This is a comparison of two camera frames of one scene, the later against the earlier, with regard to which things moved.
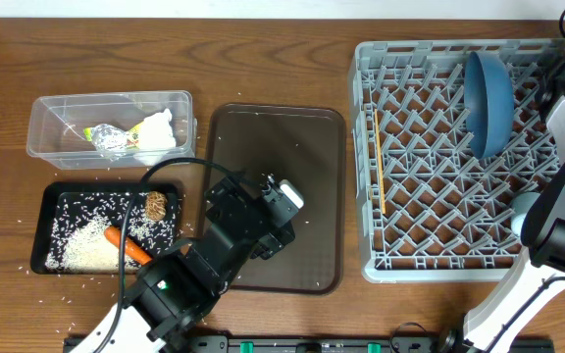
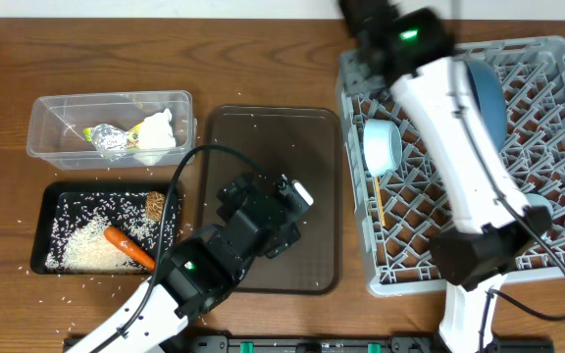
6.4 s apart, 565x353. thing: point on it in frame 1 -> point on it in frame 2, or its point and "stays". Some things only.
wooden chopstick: x=382 y=180 -> x=380 y=201
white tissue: x=157 y=140 stays
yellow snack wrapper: x=133 y=135 stays
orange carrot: x=131 y=249 stays
